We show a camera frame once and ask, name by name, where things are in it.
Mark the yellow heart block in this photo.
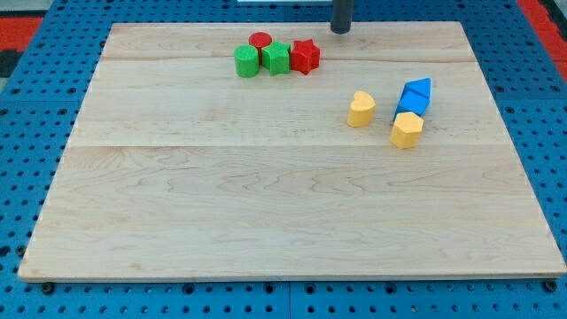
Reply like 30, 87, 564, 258
346, 90, 376, 128

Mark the wooden board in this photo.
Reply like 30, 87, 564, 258
18, 21, 566, 283

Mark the green star block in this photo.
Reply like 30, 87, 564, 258
261, 41, 291, 76

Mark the red star block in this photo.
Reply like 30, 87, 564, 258
291, 39, 321, 75

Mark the green cylinder block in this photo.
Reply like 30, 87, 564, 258
234, 44, 260, 78

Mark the red cylinder block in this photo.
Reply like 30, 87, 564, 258
248, 32, 273, 65

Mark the yellow hexagon block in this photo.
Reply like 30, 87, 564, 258
389, 112, 424, 149

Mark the blue cube block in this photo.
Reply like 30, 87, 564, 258
392, 90, 430, 120

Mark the blue triangle block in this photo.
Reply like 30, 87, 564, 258
402, 78, 431, 98

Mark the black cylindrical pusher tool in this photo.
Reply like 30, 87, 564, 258
330, 0, 354, 35

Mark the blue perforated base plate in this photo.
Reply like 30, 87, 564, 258
1, 0, 566, 318

